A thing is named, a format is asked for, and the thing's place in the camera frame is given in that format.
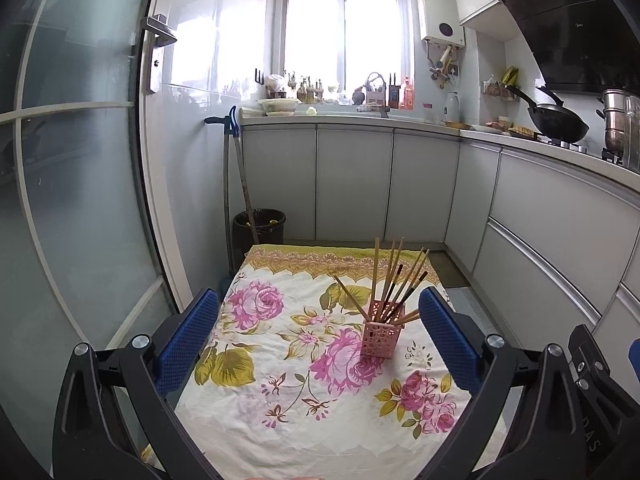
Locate wooden pole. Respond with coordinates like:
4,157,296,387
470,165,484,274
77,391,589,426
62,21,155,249
235,131,261,247

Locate mop with black blue handle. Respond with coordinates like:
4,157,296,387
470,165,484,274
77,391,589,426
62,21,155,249
204,106,241,277

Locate frosted glass door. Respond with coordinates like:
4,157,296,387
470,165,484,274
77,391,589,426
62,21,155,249
0,0,201,461

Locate black range hood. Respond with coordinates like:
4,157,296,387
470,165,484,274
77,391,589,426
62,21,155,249
497,0,640,97

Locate utensil basket with handle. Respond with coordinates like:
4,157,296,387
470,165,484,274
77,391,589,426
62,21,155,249
365,72,389,106

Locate steel steamer pot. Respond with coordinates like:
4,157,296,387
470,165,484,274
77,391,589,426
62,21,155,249
595,89,640,161

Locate wall spice rack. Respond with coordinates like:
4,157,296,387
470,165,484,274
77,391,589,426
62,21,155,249
481,75,516,101

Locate kitchen window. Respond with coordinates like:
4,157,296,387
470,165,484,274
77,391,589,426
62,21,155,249
276,0,417,104

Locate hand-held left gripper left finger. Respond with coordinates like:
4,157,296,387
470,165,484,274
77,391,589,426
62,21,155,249
52,287,221,480

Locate row of small figurines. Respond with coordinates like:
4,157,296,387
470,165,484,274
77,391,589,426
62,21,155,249
285,72,327,104

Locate black trash bin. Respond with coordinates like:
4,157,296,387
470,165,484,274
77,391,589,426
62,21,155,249
232,208,287,262

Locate floral tablecloth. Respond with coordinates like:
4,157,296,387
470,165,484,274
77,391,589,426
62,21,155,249
140,244,506,480

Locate grey kitchen base cabinets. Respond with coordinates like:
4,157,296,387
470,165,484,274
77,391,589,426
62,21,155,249
240,119,640,377

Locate metal door handle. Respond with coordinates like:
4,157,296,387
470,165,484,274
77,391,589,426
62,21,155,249
141,14,179,94

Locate gas stove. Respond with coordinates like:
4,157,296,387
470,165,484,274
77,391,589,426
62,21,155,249
537,135,587,154

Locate bunch of wooden chopsticks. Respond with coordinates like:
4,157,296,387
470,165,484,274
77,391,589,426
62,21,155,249
333,237,431,328

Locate black wok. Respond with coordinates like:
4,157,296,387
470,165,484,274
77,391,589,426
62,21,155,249
505,85,590,144

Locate pink perforated chopstick holder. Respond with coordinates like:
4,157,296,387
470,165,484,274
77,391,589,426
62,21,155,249
361,299,405,360

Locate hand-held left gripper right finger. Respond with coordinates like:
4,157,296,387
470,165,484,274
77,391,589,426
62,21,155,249
417,287,588,480

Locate white water heater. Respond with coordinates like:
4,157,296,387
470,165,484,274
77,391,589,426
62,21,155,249
417,0,466,51

